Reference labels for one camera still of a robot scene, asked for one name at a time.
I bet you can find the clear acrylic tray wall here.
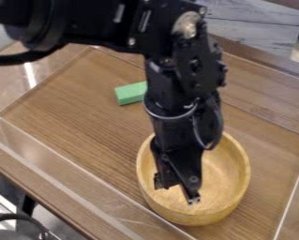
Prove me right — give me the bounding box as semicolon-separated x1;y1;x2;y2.
0;117;193;240

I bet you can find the black cable under table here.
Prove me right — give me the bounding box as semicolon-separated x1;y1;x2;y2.
0;213;52;240

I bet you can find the brown wooden bowl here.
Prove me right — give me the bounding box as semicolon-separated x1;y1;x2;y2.
134;132;249;226

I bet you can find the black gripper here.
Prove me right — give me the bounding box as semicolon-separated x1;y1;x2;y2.
143;93;224;205

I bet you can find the green rectangular block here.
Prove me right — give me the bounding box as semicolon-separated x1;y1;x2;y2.
114;82;147;106

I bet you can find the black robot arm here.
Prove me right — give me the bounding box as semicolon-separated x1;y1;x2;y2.
0;0;227;203

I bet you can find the black metal table frame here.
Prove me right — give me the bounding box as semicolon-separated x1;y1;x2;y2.
16;194;37;217

